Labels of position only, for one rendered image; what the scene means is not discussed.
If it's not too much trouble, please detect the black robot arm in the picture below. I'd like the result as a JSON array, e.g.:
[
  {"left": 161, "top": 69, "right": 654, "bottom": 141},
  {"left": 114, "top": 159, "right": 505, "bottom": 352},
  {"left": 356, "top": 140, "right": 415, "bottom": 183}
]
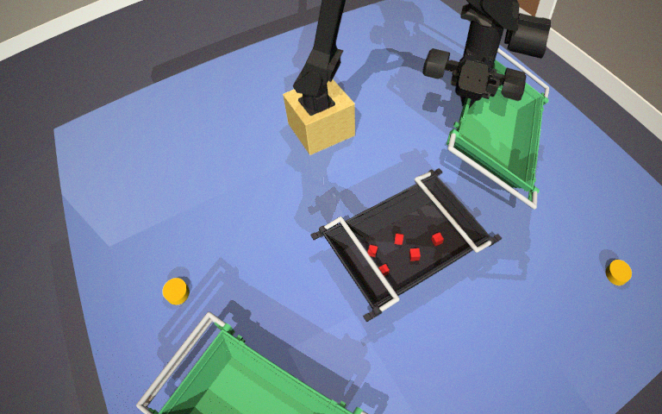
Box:
[{"left": 293, "top": 0, "right": 551, "bottom": 116}]

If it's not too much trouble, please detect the yellow cylinder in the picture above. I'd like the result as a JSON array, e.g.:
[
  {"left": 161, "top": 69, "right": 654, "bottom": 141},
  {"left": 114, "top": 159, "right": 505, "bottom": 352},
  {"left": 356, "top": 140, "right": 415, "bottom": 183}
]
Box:
[
  {"left": 605, "top": 260, "right": 632, "bottom": 285},
  {"left": 163, "top": 278, "right": 190, "bottom": 304}
]

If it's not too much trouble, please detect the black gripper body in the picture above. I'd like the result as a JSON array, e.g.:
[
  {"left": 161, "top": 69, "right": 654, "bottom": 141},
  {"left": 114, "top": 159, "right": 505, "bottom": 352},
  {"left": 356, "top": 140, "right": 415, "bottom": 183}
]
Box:
[{"left": 423, "top": 41, "right": 527, "bottom": 102}]

